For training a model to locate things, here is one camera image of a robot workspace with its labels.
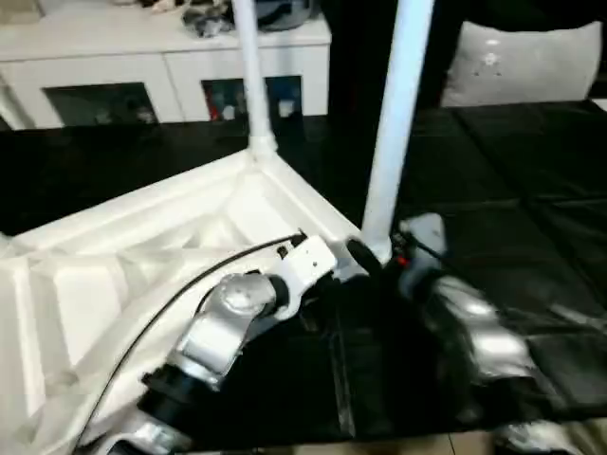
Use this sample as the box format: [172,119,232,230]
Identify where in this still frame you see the white plastic table leg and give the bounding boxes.
[230,0,280,166]
[359,0,436,263]

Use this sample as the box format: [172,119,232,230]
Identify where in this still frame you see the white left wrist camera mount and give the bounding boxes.
[271,234,341,324]

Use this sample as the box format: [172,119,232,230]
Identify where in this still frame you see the round grey appliance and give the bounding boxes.
[254,0,318,33]

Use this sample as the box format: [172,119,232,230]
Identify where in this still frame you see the black cabinet with gold label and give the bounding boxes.
[325,0,469,118]

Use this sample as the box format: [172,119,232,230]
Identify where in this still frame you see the black work mat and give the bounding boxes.
[0,96,607,443]

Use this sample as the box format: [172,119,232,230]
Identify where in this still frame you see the grey cushion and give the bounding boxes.
[439,18,602,109]

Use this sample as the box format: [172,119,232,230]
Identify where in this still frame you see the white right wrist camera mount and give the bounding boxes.
[396,211,451,286]

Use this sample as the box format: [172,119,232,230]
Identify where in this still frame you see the white plastic table top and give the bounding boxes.
[0,148,381,455]

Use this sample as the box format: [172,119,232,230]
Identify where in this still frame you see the bag of black parts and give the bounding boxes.
[181,3,237,40]

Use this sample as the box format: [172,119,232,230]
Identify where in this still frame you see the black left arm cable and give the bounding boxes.
[79,228,308,433]

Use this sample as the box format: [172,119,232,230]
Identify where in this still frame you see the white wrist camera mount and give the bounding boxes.
[271,234,341,324]
[396,211,451,286]

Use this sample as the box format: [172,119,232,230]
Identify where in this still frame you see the white sideboard with glass doors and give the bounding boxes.
[0,0,332,133]

